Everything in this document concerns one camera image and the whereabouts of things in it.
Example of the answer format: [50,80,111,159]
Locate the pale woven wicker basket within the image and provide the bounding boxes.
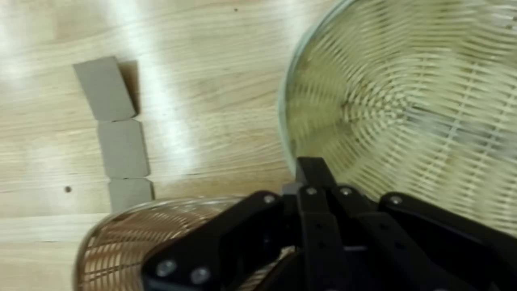
[279,0,517,236]

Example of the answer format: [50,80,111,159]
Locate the brown woven basket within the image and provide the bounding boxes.
[72,196,239,291]

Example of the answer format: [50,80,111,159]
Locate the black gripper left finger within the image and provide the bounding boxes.
[140,191,302,291]

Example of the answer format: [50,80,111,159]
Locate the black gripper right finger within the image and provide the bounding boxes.
[295,157,517,291]

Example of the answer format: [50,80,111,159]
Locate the grey folded cardboard strip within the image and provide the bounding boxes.
[74,57,153,212]

